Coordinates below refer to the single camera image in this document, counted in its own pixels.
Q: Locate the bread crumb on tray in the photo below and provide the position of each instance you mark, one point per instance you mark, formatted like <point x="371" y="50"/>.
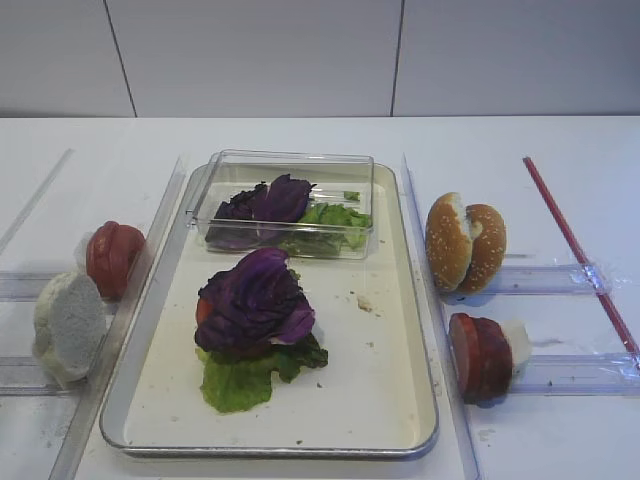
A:
<point x="363" y="303"/>

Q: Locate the clear plastic container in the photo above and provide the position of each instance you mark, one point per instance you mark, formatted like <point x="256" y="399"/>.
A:
<point x="346" y="180"/>

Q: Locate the left tomato slices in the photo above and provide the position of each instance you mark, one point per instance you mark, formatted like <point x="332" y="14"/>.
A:
<point x="110" y="255"/>

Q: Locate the sesame bun front half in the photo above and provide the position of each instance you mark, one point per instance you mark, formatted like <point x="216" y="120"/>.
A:
<point x="448" y="241"/>

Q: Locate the white holder block right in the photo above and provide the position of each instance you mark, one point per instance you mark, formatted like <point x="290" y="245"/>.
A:
<point x="516" y="335"/>

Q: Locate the white bread slice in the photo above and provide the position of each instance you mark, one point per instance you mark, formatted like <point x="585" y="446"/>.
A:
<point x="69" y="323"/>

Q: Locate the clear rail upper right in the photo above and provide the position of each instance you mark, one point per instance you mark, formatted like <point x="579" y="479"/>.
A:
<point x="570" y="279"/>

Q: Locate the cream metal baking tray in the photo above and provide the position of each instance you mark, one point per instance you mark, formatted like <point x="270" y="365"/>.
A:
<point x="374" y="399"/>

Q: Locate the sesame bun rear half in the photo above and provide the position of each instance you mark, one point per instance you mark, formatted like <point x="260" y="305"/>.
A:
<point x="489" y="242"/>

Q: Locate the clear rail lower right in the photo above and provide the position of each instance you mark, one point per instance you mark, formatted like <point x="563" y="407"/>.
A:
<point x="579" y="375"/>

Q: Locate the sesame bun half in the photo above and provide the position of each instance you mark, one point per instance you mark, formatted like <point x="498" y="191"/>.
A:
<point x="489" y="242"/>
<point x="448" y="241"/>

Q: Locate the right sausage slice front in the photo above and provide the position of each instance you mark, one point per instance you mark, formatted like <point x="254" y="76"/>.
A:
<point x="467" y="355"/>

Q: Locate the red plastic strip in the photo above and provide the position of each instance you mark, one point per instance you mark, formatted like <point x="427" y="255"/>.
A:
<point x="605" y="300"/>

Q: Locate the green lettuce leaf on tray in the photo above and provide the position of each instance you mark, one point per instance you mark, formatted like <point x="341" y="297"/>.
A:
<point x="232" y="384"/>

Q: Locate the green lettuce in container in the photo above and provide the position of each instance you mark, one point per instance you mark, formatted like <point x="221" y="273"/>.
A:
<point x="346" y="227"/>

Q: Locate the clear divider rail left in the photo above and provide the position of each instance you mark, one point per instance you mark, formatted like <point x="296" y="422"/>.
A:
<point x="94" y="388"/>

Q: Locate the clear strip far left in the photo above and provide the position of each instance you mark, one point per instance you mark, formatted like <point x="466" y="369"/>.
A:
<point x="35" y="198"/>

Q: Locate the clear rail lower left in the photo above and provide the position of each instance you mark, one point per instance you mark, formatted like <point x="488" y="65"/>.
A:
<point x="23" y="376"/>

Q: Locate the sausage slice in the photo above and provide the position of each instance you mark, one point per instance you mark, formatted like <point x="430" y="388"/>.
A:
<point x="467" y="355"/>
<point x="496" y="362"/>

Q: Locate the purple cabbage leaf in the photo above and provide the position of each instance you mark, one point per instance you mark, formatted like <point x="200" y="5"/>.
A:
<point x="257" y="302"/>

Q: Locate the purple cabbage in container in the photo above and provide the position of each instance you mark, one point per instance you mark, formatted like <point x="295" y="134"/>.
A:
<point x="244" y="214"/>

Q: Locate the right sausage slice rear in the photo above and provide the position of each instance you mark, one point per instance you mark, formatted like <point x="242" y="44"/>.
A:
<point x="496" y="362"/>

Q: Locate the clear rail upper left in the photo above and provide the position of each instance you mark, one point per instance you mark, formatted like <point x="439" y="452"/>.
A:
<point x="23" y="286"/>

